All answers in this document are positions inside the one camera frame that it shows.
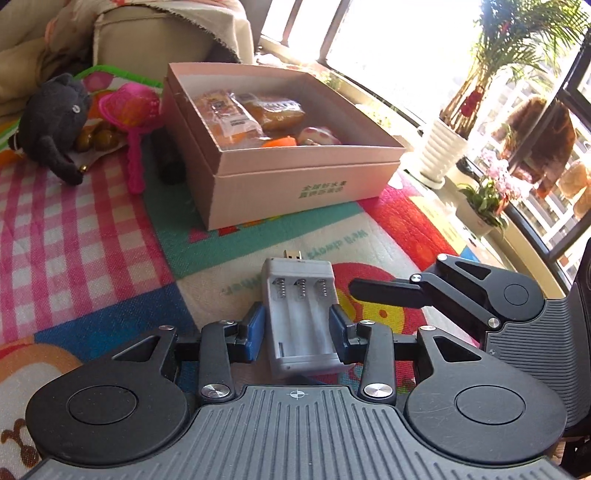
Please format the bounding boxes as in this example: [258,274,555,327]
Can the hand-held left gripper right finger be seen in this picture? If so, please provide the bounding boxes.
[329,305,485,400]

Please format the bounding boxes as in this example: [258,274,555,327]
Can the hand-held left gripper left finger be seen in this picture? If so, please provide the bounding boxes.
[111,305,267,403]

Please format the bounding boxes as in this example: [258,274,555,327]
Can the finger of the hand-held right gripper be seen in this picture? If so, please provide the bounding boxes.
[348,254,505,331]

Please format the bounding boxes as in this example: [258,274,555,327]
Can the grey battery charger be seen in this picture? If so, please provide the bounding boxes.
[261,249,345,380]

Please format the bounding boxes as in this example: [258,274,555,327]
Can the pink cardboard box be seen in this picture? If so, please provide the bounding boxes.
[159,62,406,232]

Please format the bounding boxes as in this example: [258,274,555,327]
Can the pink toy strainer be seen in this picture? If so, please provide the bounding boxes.
[99,84,162,195]

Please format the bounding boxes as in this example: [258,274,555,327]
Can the black plush cat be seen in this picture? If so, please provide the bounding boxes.
[18,73,92,186]

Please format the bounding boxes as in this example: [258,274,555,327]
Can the potted pink orchid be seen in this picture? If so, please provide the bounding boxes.
[455,148,527,238]

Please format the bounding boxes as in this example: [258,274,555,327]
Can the potted palm in white pot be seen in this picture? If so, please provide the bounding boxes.
[402,0,589,190]

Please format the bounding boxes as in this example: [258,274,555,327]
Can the tan plush toy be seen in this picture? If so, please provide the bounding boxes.
[558,161,591,221]

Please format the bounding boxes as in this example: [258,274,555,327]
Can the pink and white toy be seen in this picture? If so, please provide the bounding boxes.
[295,126,341,147]

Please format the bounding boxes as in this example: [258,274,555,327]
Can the small windowsill plants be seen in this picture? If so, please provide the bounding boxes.
[318,65,402,134]

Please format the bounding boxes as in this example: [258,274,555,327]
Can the colourful play mat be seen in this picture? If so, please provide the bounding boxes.
[0,65,513,462]

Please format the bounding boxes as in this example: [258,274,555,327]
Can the packaged brown bread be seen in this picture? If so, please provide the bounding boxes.
[235,92,306,132]

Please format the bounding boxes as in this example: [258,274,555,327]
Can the large brown plush toy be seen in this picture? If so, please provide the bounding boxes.
[501,97,578,199]

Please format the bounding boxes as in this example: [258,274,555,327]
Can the packaged bread with white label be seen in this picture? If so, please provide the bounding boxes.
[193,90,271,144]

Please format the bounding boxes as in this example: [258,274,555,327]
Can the brown glossy chestnuts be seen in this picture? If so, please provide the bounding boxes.
[74,121,118,153]

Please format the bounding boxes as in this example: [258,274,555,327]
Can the beige burlap cloth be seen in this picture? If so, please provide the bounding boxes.
[95,0,256,65]

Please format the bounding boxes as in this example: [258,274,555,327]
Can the beige sofa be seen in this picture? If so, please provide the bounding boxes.
[92,4,220,85]

